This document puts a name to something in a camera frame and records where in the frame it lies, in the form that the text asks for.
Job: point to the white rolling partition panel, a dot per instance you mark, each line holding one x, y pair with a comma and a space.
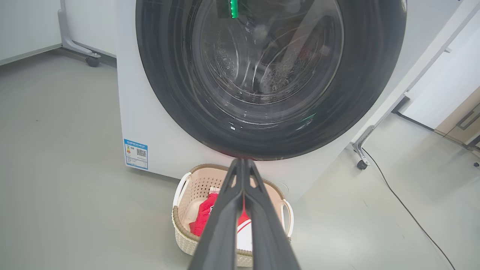
30, 26
442, 86

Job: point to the blue white energy label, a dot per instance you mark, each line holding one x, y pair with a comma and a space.
135, 154

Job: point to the light wooden cabinet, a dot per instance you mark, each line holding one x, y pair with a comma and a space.
461, 123

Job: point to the black round washing machine door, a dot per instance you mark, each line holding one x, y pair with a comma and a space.
168, 75

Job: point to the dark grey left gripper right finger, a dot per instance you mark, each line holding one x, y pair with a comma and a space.
266, 232

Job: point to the white washing machine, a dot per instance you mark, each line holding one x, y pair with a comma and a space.
157, 112

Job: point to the cream perforated laundry basket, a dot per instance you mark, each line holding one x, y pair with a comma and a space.
183, 232

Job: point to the black caster wheel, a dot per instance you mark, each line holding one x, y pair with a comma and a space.
362, 165
92, 62

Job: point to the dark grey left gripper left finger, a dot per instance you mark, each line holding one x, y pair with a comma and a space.
221, 232

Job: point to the red white jersey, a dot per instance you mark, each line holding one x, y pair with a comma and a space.
204, 217

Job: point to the stainless steel washer drum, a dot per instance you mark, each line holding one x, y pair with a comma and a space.
270, 75

